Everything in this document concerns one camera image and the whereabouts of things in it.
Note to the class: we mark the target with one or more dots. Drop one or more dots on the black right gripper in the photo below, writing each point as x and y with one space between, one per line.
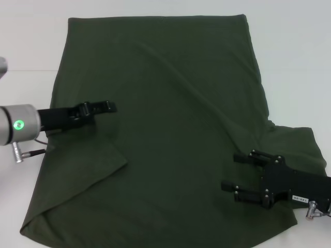
279 180

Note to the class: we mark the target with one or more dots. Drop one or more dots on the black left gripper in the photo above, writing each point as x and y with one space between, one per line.
57 117

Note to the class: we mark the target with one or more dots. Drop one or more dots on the dark green shirt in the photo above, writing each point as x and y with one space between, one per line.
168 108

